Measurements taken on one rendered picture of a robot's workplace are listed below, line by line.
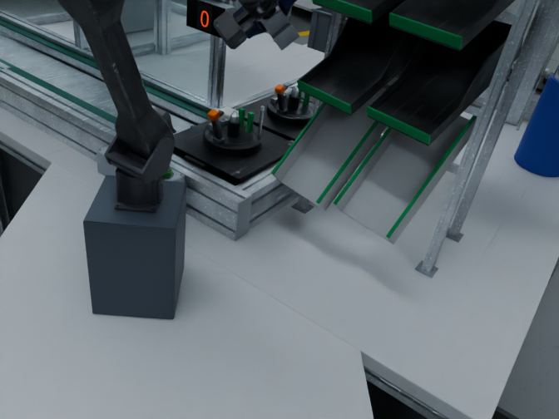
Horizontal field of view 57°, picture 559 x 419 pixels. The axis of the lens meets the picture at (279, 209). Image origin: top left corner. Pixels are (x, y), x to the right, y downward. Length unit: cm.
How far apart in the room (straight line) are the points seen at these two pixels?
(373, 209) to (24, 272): 67
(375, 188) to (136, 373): 55
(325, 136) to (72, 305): 59
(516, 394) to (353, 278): 93
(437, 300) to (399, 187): 25
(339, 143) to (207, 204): 31
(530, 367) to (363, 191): 95
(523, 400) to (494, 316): 79
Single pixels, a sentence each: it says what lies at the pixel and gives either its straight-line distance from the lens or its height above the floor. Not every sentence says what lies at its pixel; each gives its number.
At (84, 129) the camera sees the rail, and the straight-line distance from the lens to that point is 139.
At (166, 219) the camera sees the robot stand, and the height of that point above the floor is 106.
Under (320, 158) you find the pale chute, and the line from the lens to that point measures 107.
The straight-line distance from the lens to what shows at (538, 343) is 174.
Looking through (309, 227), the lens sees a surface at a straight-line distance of 119.
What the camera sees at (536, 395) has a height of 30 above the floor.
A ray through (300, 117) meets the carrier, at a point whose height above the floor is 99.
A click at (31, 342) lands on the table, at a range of 94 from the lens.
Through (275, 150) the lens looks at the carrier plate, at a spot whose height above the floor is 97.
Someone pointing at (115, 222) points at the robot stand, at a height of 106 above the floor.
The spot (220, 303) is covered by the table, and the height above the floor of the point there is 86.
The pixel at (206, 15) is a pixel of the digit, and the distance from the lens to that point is 135.
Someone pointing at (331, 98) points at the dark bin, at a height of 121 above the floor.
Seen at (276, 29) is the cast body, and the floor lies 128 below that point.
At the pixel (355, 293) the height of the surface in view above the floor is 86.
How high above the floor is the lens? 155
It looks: 34 degrees down
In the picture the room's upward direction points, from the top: 9 degrees clockwise
